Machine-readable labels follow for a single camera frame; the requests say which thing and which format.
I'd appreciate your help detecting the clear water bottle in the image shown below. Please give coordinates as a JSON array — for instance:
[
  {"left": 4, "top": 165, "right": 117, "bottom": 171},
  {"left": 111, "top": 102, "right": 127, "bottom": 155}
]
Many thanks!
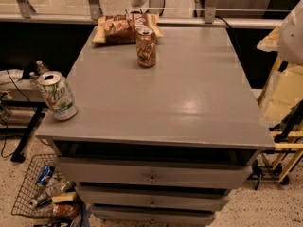
[
  {"left": 29, "top": 72, "right": 39, "bottom": 88},
  {"left": 36, "top": 60, "right": 49, "bottom": 75}
]

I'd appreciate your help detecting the black side table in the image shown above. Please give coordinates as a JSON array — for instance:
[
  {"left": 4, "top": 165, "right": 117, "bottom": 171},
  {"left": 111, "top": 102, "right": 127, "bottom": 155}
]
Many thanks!
[{"left": 0, "top": 79, "right": 46, "bottom": 163}]

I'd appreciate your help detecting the wire basket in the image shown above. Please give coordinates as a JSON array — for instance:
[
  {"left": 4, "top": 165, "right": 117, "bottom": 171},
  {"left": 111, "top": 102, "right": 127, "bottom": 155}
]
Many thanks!
[{"left": 10, "top": 153, "right": 81, "bottom": 220}]

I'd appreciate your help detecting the blue pepsi can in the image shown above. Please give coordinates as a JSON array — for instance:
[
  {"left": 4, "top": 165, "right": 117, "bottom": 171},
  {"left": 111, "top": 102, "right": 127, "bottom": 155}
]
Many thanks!
[{"left": 36, "top": 165, "right": 55, "bottom": 186}]

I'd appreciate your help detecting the red snack bag in basket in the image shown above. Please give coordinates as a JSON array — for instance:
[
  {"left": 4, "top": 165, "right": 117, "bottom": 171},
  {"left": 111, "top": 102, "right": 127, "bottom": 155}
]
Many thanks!
[{"left": 52, "top": 204, "right": 79, "bottom": 218}]

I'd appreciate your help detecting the chip bag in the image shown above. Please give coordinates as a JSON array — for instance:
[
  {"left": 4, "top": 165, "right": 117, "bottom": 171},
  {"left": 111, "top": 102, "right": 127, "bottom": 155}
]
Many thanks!
[{"left": 93, "top": 13, "right": 164, "bottom": 44}]

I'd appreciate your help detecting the white green 7up can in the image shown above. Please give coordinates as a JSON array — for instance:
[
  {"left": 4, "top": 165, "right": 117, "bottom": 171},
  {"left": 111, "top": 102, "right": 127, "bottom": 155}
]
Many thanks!
[{"left": 38, "top": 71, "right": 78, "bottom": 121}]

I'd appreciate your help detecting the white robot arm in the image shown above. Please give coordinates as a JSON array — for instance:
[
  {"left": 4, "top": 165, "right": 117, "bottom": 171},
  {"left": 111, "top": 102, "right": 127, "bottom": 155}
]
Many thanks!
[{"left": 277, "top": 0, "right": 303, "bottom": 65}]

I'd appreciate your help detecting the orange soda can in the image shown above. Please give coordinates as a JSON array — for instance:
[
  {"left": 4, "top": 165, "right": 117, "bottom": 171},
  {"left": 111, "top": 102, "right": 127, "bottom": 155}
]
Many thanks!
[{"left": 136, "top": 27, "right": 156, "bottom": 68}]

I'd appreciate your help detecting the yellow sponge in basket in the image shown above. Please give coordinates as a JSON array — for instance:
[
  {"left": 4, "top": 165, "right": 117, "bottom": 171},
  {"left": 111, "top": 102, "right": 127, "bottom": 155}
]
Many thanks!
[{"left": 52, "top": 192, "right": 77, "bottom": 203}]

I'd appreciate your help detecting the grey drawer cabinet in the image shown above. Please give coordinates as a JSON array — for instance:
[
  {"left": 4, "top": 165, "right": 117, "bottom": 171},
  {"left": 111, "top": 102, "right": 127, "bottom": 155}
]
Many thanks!
[{"left": 37, "top": 27, "right": 274, "bottom": 227}]

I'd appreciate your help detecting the plastic bottle in basket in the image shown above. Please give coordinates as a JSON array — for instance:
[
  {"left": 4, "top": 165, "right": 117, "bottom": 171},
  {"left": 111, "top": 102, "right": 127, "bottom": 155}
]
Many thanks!
[{"left": 29, "top": 181, "right": 74, "bottom": 208}]

